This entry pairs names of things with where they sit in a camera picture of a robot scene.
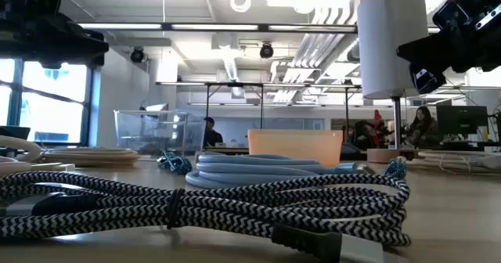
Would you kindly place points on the black round ceiling device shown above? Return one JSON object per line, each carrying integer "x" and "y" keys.
{"x": 266, "y": 51}
{"x": 137, "y": 55}

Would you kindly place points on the white shade table lamp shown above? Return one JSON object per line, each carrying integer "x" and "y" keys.
{"x": 391, "y": 40}

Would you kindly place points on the black metal frame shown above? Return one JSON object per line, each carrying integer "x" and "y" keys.
{"x": 235, "y": 84}

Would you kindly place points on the black computer monitor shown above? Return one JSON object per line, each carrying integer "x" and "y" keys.
{"x": 462, "y": 120}

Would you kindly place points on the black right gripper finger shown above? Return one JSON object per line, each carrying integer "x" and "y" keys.
{"x": 430, "y": 53}

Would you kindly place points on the orange translucent plastic bin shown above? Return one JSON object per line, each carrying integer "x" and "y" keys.
{"x": 293, "y": 143}

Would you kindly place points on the long ceiling light strip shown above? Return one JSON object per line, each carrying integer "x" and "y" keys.
{"x": 215, "y": 27}

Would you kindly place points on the black angular device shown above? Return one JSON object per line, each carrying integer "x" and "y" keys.
{"x": 13, "y": 132}

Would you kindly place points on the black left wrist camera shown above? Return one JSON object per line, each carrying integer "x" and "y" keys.
{"x": 98, "y": 60}

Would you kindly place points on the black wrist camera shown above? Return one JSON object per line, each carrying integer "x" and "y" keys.
{"x": 426, "y": 79}
{"x": 98, "y": 60}

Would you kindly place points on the clear plastic bin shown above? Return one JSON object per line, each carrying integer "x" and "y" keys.
{"x": 156, "y": 132}

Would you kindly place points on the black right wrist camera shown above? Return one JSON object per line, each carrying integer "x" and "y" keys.
{"x": 426, "y": 79}

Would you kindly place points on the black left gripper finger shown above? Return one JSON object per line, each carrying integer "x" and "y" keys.
{"x": 78, "y": 44}

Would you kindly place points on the person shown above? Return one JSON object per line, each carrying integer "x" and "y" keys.
{"x": 366, "y": 135}
{"x": 422, "y": 126}
{"x": 211, "y": 135}

